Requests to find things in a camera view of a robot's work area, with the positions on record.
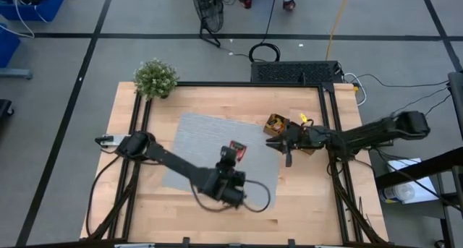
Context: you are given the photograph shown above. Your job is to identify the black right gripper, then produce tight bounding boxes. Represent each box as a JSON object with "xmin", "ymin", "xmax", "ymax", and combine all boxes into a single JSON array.
[{"xmin": 266, "ymin": 121, "xmax": 332, "ymax": 154}]

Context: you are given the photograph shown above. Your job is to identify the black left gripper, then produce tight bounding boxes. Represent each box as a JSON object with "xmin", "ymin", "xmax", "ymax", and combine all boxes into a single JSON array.
[{"xmin": 201, "ymin": 163, "xmax": 247, "ymax": 210}]

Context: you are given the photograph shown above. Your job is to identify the wooden tea box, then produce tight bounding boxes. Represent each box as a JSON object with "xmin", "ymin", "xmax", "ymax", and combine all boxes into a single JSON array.
[{"xmin": 262, "ymin": 112, "xmax": 316, "ymax": 156}]

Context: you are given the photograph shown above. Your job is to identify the yellow mango tea packet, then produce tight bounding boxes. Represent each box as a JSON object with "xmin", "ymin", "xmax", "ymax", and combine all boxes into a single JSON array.
[{"xmin": 266, "ymin": 114, "xmax": 291, "ymax": 134}]

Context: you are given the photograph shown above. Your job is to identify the red strawberry tea packet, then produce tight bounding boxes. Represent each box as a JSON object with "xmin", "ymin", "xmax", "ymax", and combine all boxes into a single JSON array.
[{"xmin": 229, "ymin": 140, "xmax": 248, "ymax": 163}]

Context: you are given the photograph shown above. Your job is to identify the grey woven placemat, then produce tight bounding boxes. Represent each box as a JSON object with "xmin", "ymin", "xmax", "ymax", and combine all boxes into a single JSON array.
[{"xmin": 161, "ymin": 112, "xmax": 284, "ymax": 210}]

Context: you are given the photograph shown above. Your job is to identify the black perforated computer tower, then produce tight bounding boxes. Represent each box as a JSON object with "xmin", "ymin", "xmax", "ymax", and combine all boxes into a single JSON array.
[{"xmin": 250, "ymin": 60, "xmax": 343, "ymax": 85}]

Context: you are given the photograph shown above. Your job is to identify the white box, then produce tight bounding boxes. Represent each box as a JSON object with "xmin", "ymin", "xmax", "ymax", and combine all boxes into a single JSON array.
[{"xmin": 386, "ymin": 157, "xmax": 441, "ymax": 205}]

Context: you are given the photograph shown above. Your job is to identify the green potted plant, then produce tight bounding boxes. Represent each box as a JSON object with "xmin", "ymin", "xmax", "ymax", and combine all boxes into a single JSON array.
[{"xmin": 132, "ymin": 58, "xmax": 180, "ymax": 101}]

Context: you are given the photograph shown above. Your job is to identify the white wipes canister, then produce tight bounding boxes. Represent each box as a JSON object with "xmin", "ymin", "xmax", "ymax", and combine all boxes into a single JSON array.
[{"xmin": 378, "ymin": 182, "xmax": 417, "ymax": 205}]

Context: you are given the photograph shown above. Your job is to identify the black cage fan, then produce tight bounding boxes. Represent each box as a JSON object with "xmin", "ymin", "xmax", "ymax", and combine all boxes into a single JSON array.
[{"xmin": 190, "ymin": 0, "xmax": 225, "ymax": 49}]

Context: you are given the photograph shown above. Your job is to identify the black caster base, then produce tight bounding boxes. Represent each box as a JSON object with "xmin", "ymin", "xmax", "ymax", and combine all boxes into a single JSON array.
[{"xmin": 0, "ymin": 98, "xmax": 15, "ymax": 129}]

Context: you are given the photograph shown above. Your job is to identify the grey metal foot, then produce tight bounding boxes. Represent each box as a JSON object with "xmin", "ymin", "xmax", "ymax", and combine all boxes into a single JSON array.
[{"xmin": 0, "ymin": 67, "xmax": 33, "ymax": 80}]

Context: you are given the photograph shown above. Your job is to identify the large blue bin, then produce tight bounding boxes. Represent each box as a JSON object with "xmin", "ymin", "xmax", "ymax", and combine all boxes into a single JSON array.
[{"xmin": 0, "ymin": 0, "xmax": 65, "ymax": 22}]

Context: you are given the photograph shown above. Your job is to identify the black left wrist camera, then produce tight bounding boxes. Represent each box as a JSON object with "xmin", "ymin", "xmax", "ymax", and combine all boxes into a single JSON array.
[{"xmin": 219, "ymin": 145, "xmax": 239, "ymax": 166}]

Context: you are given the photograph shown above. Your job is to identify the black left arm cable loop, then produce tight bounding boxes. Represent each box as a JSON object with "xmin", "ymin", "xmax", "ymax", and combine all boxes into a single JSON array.
[{"xmin": 189, "ymin": 179, "xmax": 272, "ymax": 214}]

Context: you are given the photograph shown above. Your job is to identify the black coiled floor cable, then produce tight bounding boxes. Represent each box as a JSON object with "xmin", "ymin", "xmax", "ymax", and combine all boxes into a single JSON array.
[{"xmin": 248, "ymin": 0, "xmax": 281, "ymax": 64}]

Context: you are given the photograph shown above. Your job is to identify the yellow hanging cable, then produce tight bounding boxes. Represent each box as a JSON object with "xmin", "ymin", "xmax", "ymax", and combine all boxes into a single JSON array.
[{"xmin": 325, "ymin": 0, "xmax": 351, "ymax": 61}]

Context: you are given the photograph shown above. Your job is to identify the black left base cable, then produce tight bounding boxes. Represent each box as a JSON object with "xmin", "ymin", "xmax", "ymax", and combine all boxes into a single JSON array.
[{"xmin": 85, "ymin": 155, "xmax": 122, "ymax": 238}]

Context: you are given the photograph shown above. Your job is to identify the black side cart frame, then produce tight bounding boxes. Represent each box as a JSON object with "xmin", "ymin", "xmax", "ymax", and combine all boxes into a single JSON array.
[{"xmin": 374, "ymin": 146, "xmax": 463, "ymax": 248}]

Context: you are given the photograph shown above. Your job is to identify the black post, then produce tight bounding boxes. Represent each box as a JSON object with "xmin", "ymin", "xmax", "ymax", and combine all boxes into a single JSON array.
[{"xmin": 447, "ymin": 71, "xmax": 463, "ymax": 140}]

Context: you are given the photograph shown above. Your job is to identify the white floor cable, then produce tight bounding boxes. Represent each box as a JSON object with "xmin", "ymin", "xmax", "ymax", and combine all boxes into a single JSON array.
[{"xmin": 0, "ymin": 0, "xmax": 50, "ymax": 39}]

